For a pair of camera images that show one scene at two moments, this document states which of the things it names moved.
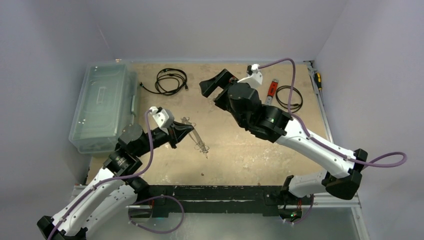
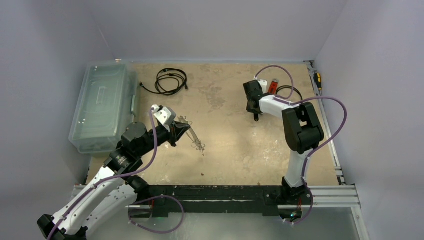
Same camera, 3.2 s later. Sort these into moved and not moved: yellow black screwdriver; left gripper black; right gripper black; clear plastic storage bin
Moved: right gripper black
Not moved: clear plastic storage bin; left gripper black; yellow black screwdriver
